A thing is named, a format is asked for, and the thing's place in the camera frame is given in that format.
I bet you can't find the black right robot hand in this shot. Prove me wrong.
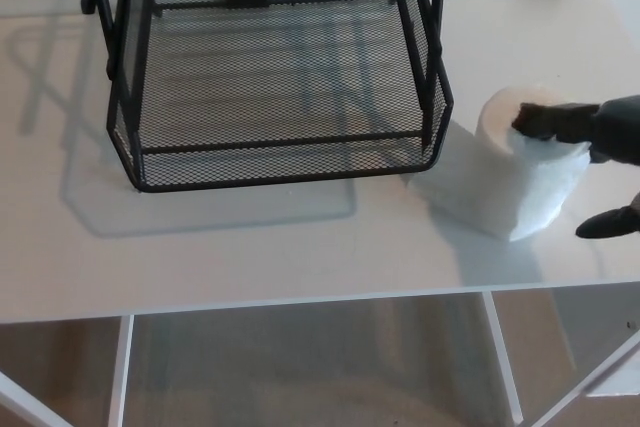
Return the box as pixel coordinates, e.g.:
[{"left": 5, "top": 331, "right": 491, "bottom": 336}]
[{"left": 509, "top": 94, "right": 640, "bottom": 241}]

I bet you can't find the white toilet paper roll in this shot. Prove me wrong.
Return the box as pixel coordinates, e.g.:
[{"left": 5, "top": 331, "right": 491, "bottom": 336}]
[{"left": 407, "top": 84, "right": 592, "bottom": 242}]

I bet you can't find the black mesh file tray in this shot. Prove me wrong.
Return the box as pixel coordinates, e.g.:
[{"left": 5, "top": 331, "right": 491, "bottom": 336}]
[{"left": 81, "top": 0, "right": 459, "bottom": 195}]

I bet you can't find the white desk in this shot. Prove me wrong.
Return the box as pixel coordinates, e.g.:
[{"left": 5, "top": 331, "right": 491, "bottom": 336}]
[{"left": 0, "top": 0, "right": 640, "bottom": 427}]

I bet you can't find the white hanging cloth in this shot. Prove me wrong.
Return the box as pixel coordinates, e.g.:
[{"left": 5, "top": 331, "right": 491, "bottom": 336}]
[{"left": 584, "top": 371, "right": 640, "bottom": 400}]

